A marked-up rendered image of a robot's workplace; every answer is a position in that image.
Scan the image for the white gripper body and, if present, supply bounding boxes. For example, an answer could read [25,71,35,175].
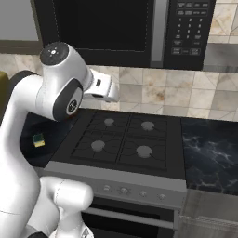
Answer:
[83,74,121,103]

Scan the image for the black microwave door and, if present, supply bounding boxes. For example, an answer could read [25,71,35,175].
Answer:
[33,0,170,69]

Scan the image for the green and yellow sponge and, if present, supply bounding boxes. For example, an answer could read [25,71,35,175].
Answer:
[32,133,46,149]

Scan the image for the black microwave oven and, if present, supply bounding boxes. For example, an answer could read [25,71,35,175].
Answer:
[32,0,218,72]

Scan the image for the black gas hob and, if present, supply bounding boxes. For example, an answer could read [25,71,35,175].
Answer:
[49,108,187,180]

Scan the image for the grey oven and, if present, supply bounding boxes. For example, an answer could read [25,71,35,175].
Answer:
[43,108,189,238]

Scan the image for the olive yellow appliance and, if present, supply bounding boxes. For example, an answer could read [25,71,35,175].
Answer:
[0,71,10,124]

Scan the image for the black oven door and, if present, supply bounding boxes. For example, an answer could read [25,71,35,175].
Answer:
[79,196,181,238]

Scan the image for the grey base cupboard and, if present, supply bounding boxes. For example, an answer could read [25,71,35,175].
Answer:
[178,188,238,238]

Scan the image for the grey microwave door handle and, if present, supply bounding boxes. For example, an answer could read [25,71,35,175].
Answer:
[150,0,170,65]

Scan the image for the grey wall cupboard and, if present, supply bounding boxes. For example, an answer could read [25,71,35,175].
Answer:
[0,0,43,56]

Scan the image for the grey oven door handle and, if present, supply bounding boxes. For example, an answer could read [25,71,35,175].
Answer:
[81,206,177,230]

